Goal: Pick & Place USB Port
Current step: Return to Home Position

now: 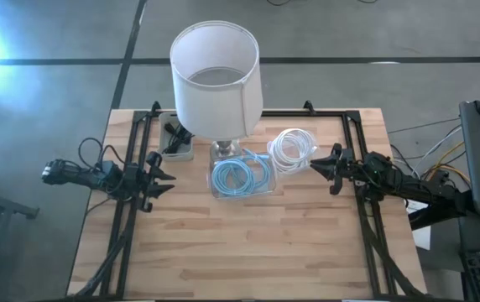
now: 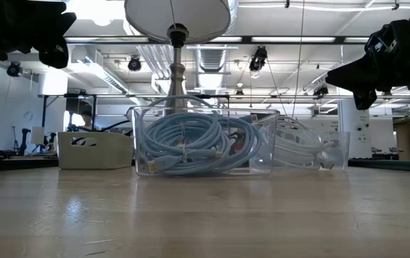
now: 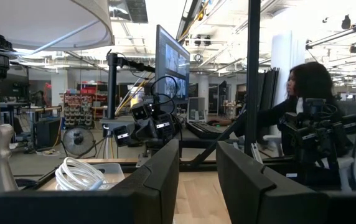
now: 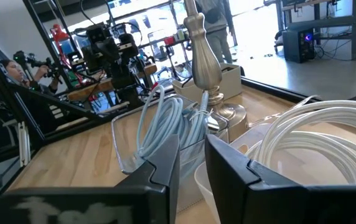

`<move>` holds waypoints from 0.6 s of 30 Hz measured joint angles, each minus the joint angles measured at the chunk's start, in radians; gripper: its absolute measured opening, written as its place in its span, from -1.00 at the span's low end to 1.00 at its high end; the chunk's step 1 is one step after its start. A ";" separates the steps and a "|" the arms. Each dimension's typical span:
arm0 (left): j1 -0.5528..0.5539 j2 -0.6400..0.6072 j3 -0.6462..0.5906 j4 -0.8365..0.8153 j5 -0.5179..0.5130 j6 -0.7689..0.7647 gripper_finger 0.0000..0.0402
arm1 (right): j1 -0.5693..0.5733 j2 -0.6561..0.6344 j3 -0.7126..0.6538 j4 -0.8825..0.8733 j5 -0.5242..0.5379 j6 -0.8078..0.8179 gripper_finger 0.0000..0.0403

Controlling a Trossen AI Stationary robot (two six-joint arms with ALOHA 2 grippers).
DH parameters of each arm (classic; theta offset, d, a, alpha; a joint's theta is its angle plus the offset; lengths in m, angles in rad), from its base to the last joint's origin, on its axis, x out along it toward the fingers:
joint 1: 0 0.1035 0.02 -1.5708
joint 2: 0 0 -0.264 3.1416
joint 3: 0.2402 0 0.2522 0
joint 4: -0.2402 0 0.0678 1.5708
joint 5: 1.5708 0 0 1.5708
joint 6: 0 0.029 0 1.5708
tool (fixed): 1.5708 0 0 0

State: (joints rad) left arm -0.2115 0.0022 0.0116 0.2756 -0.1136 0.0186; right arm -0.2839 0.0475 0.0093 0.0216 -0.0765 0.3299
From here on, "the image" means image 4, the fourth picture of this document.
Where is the small clear plastic bin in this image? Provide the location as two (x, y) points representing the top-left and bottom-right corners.
(193, 95), (356, 224)

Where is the white shade silver table lamp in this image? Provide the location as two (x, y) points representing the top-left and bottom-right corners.
(182, 0), (249, 142)

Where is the white cable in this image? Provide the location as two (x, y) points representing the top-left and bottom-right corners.
(246, 130), (356, 185)
(260, 99), (356, 147)

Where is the black computer box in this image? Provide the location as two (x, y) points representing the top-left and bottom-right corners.
(282, 27), (316, 64)

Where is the red plastic item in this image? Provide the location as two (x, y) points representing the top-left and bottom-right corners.
(49, 24), (70, 43)

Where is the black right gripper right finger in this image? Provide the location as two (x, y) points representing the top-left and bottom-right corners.
(204, 133), (356, 224)

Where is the large clear plastic bin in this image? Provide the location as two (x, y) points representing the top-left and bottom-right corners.
(111, 93), (230, 214)

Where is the person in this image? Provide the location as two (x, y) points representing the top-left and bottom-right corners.
(0, 58), (61, 96)
(195, 0), (238, 65)

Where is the wooden background table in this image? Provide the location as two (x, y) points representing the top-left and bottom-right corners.
(67, 63), (159, 102)

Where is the black handheld camera rig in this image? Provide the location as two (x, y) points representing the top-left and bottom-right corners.
(12, 50), (62, 78)

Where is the light blue HDMI cable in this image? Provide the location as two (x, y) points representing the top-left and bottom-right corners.
(135, 84), (185, 160)

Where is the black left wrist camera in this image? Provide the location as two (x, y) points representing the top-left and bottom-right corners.
(85, 26), (108, 44)

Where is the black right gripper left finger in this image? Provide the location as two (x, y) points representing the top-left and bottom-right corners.
(0, 133), (181, 224)

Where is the light blue braided cable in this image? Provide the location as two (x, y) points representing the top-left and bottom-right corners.
(193, 90), (222, 147)
(177, 104), (205, 150)

